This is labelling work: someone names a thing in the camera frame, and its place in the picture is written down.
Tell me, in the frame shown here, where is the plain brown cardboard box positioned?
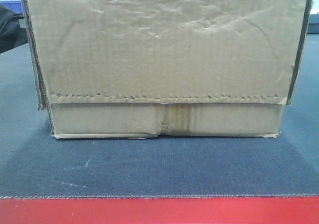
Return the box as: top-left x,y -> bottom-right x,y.
22,0 -> 312,139

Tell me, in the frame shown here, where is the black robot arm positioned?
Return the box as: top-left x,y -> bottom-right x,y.
0,5 -> 28,53

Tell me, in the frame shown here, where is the dark blue ribbed mat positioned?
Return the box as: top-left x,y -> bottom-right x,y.
0,34 -> 319,198

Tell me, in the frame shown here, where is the red table edge strip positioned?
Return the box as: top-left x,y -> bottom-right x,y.
0,197 -> 319,224

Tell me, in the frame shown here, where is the grey box far right background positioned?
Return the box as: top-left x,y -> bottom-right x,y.
307,9 -> 319,34

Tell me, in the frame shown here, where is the blue bin far left background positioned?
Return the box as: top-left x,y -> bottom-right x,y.
0,0 -> 22,13

